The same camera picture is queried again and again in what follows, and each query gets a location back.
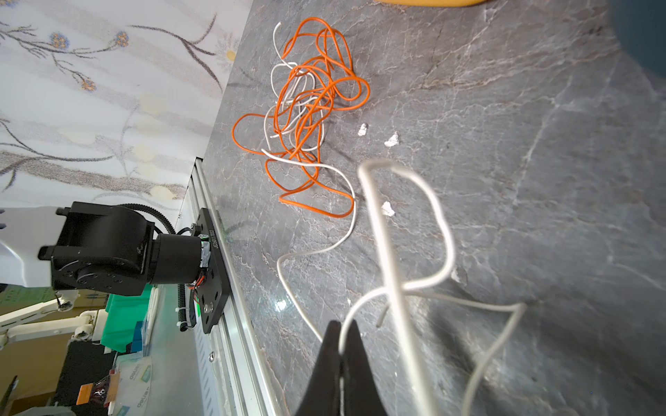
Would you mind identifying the orange cable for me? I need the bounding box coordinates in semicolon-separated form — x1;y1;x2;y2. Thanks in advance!
231;16;371;218

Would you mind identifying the white cable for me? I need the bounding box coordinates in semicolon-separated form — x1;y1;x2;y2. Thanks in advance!
259;21;527;416

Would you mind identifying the left yellow plastic bin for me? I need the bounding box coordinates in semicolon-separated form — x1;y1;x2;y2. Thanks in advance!
378;0;487;8

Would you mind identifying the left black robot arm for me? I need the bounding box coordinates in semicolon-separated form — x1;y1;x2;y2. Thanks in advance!
1;202;211;296

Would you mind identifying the teal plastic bin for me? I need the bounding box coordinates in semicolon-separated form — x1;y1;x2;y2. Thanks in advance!
608;0;665;78

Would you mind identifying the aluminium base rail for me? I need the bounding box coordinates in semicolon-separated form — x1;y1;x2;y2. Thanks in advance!
181;159;283;415

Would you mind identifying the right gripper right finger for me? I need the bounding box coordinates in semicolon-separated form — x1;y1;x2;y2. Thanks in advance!
342;320;388;416

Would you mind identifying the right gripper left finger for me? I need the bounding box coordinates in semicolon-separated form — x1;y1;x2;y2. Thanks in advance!
296;321;342;416

